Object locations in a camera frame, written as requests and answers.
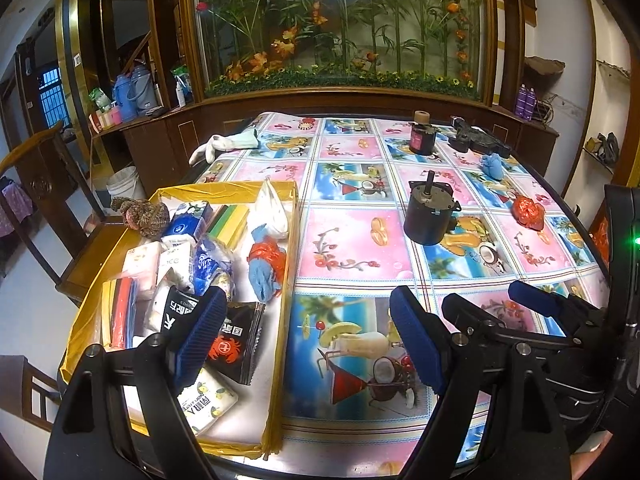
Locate blue tissue box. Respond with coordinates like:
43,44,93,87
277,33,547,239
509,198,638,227
162,200,214,242

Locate blue white tissue pack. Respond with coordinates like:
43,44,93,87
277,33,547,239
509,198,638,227
192,235,235,301

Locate white plastic bucket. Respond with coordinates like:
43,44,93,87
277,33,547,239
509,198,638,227
106,166,146,200

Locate red plastic bag ball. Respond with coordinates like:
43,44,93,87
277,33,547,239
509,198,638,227
511,195,546,232

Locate flower mural panel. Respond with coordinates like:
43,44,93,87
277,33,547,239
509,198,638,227
194,0,482,100

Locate pink tissue pack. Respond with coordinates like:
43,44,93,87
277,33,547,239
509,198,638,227
120,242,164,299

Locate black cylindrical motor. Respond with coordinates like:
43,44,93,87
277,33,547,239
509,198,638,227
404,170,461,246

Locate black crab print packet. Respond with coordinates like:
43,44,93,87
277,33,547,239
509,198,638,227
160,286,265,388

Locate grey thermos jug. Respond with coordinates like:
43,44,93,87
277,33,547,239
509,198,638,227
127,65,157,116

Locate blue glove with red bag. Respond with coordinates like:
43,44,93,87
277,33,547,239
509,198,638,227
246,224,286,304

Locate white rubber glove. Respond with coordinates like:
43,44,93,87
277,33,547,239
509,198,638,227
189,129,259,166

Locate colourful patterned tablecloth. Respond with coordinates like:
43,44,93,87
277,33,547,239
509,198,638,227
196,112,608,477

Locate white plastic bag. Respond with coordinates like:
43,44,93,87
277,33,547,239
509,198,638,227
247,179,288,243

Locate wooden chair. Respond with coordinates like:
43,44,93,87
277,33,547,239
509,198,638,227
1,122,126,304

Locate small dark bottle with cap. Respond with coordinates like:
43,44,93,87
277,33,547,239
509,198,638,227
409,110,437,156

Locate black tool on table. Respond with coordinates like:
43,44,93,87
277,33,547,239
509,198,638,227
448,116,511,159

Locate blue cloth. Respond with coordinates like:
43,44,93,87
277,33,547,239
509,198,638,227
480,153,503,181

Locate blue thermos jug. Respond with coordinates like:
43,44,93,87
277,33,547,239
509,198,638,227
113,74,137,122

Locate lemon print tissue pack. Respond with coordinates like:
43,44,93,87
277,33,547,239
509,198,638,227
177,368,239,436

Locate brown knitted hat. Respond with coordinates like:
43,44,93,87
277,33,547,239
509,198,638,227
111,197,169,242

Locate yellow-rimmed cardboard tray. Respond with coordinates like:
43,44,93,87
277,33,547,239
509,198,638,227
60,182,299,458

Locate colourful felt sheets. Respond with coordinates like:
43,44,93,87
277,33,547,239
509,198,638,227
100,276,138,351

